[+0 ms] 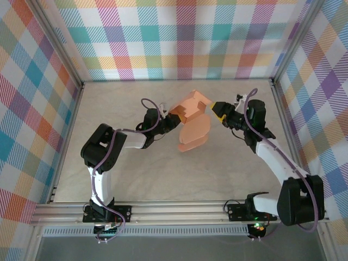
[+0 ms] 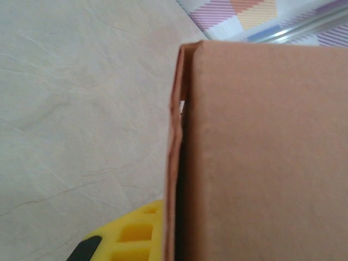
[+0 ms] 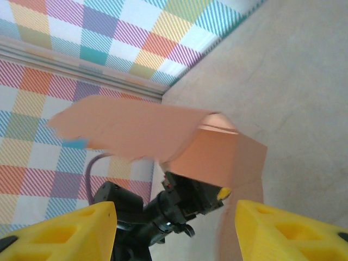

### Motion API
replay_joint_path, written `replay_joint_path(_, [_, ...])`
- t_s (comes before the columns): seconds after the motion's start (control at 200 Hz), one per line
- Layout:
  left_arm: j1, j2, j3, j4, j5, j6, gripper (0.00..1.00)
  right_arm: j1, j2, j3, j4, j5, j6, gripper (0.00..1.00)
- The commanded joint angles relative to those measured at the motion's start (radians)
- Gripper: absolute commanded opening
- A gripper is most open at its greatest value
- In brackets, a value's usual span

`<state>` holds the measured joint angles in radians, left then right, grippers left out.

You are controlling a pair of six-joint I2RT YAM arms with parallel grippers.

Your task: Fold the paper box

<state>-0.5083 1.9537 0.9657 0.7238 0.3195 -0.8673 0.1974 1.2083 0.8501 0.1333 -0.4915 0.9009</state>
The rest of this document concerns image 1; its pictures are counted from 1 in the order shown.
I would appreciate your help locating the orange paper box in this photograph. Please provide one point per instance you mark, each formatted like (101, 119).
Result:
(194, 130)

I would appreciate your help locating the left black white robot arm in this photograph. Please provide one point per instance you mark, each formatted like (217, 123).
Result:
(102, 185)

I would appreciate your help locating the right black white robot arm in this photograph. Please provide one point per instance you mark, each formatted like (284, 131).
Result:
(272, 157)

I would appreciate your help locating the circuit board with lit LED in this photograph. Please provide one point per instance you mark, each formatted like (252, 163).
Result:
(257, 229)

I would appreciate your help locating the circuit board with white plug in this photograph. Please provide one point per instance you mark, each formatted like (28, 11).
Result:
(108, 231)

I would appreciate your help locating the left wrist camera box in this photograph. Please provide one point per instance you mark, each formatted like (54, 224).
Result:
(163, 108)

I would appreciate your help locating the aluminium side rail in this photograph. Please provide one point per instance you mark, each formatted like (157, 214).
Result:
(68, 136)
(288, 136)

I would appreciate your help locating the long aluminium base rail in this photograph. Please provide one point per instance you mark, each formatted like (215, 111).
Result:
(176, 213)

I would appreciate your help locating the aluminium frame post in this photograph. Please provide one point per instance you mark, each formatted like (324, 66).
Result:
(295, 40)
(62, 43)

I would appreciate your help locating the aluminium frame leg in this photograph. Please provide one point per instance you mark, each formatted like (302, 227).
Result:
(324, 244)
(34, 244)

